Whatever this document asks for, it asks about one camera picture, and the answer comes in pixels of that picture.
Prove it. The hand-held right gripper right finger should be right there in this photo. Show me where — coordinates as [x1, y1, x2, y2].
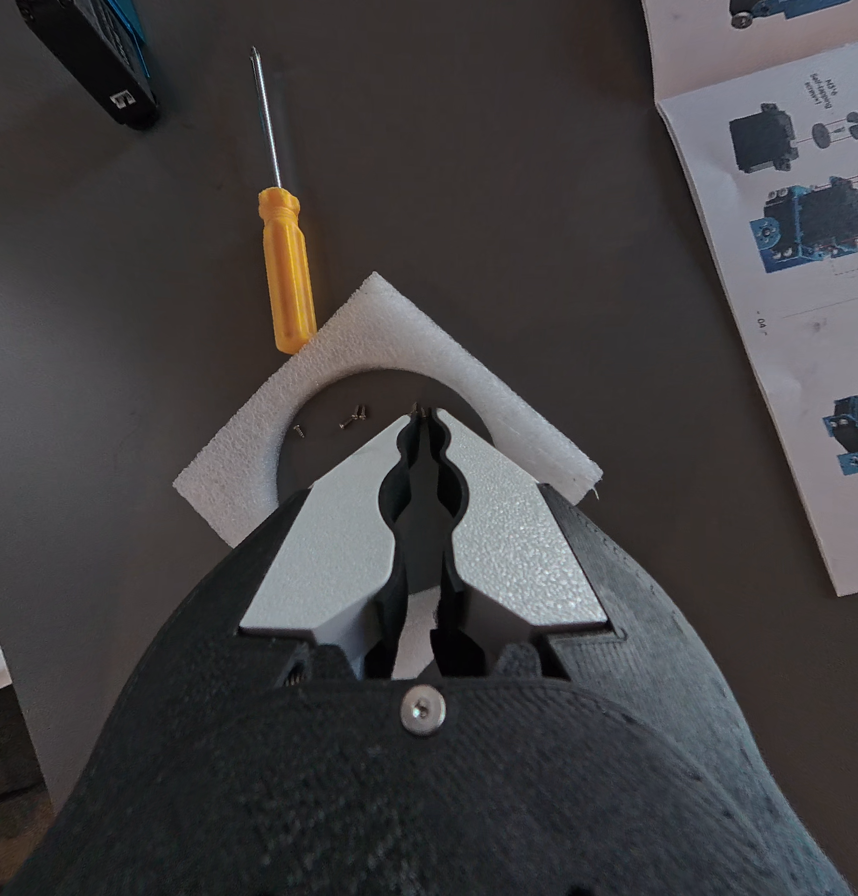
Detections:
[418, 408, 610, 679]

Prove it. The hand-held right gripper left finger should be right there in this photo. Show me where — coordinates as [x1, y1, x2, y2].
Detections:
[239, 409, 440, 680]

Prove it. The dark desk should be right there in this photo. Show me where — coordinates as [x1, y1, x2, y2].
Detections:
[0, 0, 858, 813]

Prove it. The white foam piece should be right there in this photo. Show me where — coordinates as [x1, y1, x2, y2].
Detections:
[173, 272, 605, 550]

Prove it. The assembly instruction booklet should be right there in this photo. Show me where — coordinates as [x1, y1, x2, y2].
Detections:
[639, 0, 858, 597]

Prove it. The black servo motor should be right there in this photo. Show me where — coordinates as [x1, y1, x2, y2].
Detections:
[14, 0, 160, 132]

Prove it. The yellow handled screwdriver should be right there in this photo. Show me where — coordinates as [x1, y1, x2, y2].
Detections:
[249, 45, 318, 354]

